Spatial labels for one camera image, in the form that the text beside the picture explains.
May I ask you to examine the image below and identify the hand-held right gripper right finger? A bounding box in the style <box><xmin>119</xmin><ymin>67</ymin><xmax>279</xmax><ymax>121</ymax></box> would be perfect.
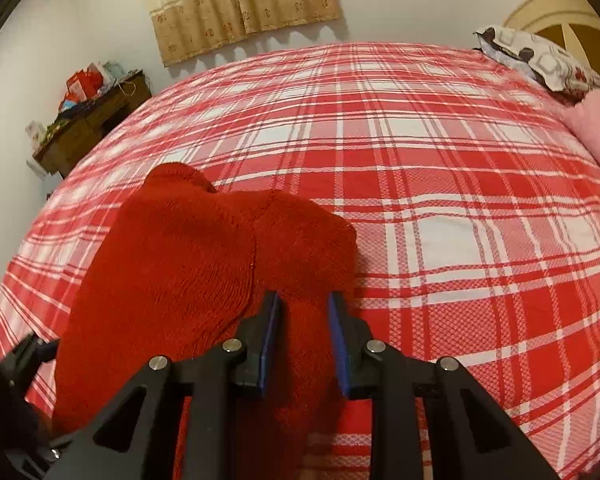
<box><xmin>327</xmin><ymin>291</ymin><xmax>561</xmax><ymax>480</ymax></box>

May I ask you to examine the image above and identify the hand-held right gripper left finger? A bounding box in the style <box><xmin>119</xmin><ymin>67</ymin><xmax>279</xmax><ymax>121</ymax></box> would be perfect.
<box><xmin>47</xmin><ymin>290</ymin><xmax>283</xmax><ymax>480</ymax></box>

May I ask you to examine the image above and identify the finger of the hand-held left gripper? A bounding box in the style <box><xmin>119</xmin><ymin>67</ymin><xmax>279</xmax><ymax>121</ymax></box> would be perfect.
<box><xmin>0</xmin><ymin>332</ymin><xmax>61</xmax><ymax>391</ymax></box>

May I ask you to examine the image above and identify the red knitted sweater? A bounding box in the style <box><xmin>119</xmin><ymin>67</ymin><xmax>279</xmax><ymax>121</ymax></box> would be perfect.
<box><xmin>52</xmin><ymin>162</ymin><xmax>358</xmax><ymax>480</ymax></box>

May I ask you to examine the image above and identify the red plaid bed sheet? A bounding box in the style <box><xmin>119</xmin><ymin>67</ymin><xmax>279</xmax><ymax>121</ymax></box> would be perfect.
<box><xmin>0</xmin><ymin>42</ymin><xmax>600</xmax><ymax>480</ymax></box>

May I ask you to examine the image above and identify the brown wooden desk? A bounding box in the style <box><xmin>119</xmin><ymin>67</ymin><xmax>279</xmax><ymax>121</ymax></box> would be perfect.
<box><xmin>34</xmin><ymin>71</ymin><xmax>153</xmax><ymax>178</ymax></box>

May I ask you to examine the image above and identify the red gift bag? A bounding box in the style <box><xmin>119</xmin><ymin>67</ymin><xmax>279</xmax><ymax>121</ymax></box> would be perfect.
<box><xmin>65</xmin><ymin>69</ymin><xmax>103</xmax><ymax>106</ymax></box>

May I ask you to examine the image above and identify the pink floral pillow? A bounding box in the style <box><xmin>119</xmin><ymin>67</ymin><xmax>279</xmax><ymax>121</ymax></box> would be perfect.
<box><xmin>562</xmin><ymin>91</ymin><xmax>600</xmax><ymax>186</ymax></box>

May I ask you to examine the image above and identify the wide beige patterned curtain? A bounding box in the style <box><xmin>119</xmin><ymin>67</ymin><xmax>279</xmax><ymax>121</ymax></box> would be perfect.
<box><xmin>137</xmin><ymin>0</ymin><xmax>342</xmax><ymax>68</ymax></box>

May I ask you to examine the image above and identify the white patterned pillow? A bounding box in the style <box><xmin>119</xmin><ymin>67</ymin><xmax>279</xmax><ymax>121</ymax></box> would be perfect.
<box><xmin>475</xmin><ymin>26</ymin><xmax>600</xmax><ymax>106</ymax></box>

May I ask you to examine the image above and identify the cream round headboard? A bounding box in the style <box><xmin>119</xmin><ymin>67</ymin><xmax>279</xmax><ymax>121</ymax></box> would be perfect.
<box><xmin>502</xmin><ymin>0</ymin><xmax>600</xmax><ymax>81</ymax></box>

